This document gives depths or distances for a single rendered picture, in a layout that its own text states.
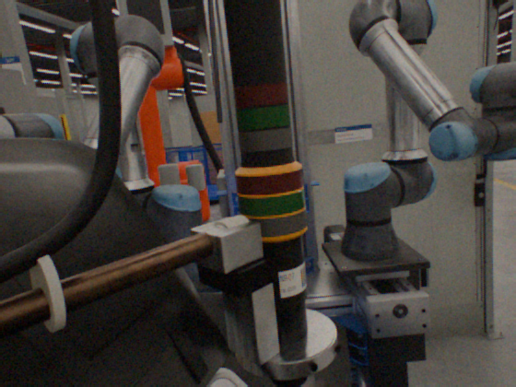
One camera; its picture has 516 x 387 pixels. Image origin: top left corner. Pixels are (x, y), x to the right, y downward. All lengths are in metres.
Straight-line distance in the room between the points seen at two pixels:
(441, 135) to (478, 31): 1.71
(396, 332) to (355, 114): 1.40
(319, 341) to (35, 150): 0.24
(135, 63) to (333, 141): 1.40
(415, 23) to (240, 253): 0.96
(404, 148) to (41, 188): 0.96
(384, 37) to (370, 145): 1.29
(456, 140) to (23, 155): 0.71
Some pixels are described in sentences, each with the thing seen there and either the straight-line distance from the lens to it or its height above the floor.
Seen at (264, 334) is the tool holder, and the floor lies 1.30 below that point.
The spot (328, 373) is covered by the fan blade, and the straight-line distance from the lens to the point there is 0.43.
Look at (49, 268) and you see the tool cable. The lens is 0.19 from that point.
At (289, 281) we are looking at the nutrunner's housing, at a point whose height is 1.33.
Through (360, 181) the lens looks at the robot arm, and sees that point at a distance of 1.04.
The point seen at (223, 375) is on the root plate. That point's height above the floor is 1.28.
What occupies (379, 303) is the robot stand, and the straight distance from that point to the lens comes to 0.98.
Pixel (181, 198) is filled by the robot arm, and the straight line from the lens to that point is 1.01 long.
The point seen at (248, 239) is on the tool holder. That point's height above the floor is 1.36.
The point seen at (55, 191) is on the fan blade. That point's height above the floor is 1.39.
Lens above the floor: 1.43
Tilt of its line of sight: 11 degrees down
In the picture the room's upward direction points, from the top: 6 degrees counter-clockwise
